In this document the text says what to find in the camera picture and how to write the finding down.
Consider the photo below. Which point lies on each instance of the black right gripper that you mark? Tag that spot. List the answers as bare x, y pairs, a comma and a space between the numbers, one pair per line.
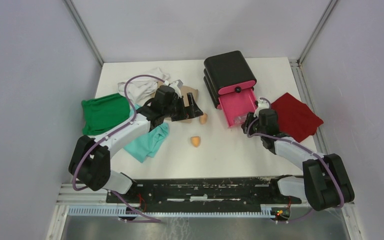
249, 116

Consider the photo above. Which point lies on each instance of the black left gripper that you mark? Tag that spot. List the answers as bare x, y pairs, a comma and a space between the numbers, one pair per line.
189, 111

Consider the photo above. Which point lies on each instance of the pink top drawer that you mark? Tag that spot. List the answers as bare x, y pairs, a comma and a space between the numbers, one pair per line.
236, 88

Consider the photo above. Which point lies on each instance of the black pink drawer organizer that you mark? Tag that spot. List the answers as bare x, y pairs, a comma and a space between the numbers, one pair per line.
224, 70

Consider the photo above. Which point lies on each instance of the small clear black-capped bottle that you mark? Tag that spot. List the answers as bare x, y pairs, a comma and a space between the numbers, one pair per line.
239, 119

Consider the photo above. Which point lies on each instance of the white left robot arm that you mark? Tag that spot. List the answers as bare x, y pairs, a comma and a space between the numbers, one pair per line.
91, 159

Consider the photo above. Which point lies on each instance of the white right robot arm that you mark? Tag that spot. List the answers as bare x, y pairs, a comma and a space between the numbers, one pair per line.
324, 182

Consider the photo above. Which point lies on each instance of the peach gourd makeup sponge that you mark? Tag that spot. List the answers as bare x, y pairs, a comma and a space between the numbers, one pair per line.
203, 119

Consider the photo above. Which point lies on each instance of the orange teardrop makeup sponge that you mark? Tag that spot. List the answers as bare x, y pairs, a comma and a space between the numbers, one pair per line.
195, 141

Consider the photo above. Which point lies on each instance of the beige folded cloth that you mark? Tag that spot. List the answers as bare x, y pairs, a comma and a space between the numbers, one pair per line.
184, 90

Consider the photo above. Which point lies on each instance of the red cloth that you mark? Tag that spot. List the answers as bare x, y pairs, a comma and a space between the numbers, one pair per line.
295, 118

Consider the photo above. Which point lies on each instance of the white crumpled cloth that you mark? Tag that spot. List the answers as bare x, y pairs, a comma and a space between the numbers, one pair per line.
142, 87

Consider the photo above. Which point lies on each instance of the teal cloth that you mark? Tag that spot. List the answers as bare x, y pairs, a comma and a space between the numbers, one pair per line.
147, 145

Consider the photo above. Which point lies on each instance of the green cloth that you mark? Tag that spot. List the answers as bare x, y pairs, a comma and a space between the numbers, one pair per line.
104, 113

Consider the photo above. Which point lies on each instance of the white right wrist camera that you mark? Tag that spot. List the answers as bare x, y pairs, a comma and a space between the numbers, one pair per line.
262, 103

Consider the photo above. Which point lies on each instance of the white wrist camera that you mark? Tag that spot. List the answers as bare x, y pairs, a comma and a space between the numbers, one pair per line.
262, 103
176, 85

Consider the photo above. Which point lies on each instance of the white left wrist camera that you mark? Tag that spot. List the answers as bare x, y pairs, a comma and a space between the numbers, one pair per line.
176, 85

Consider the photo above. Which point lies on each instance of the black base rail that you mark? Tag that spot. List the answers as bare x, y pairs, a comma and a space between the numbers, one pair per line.
205, 195

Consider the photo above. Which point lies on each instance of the white slotted cable duct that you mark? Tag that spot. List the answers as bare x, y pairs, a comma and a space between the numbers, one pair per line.
264, 212

